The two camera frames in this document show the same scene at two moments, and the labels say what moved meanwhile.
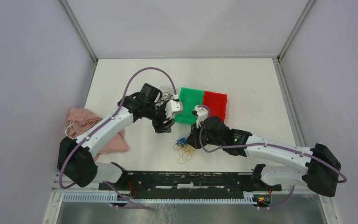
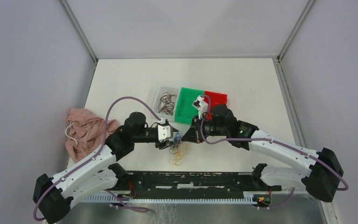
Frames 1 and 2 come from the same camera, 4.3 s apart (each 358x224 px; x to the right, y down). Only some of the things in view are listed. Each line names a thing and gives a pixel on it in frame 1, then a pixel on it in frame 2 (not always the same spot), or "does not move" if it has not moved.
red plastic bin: x=216 y=102 does not move
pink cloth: x=79 y=120 → x=86 y=132
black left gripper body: x=160 y=115 → x=161 y=144
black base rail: x=159 y=185 does not move
